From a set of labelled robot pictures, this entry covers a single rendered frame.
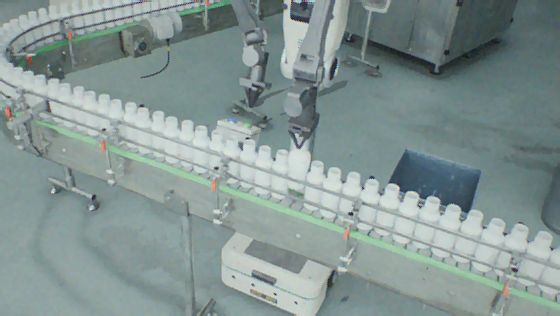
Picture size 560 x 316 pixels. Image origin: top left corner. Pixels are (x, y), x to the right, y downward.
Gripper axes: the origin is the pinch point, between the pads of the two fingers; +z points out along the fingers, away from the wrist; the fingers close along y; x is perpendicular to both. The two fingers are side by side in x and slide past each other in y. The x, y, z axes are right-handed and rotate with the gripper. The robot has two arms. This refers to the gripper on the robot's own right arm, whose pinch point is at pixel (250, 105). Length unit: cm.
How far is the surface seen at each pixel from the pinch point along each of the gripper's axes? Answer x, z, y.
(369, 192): -19, 12, 51
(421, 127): 262, 30, 33
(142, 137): -17.6, 18.3, -30.7
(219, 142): -17.6, 11.4, -0.6
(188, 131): -18.0, 10.9, -12.6
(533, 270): -17, 19, 99
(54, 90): -18, 12, -72
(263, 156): -19.1, 10.9, 16.3
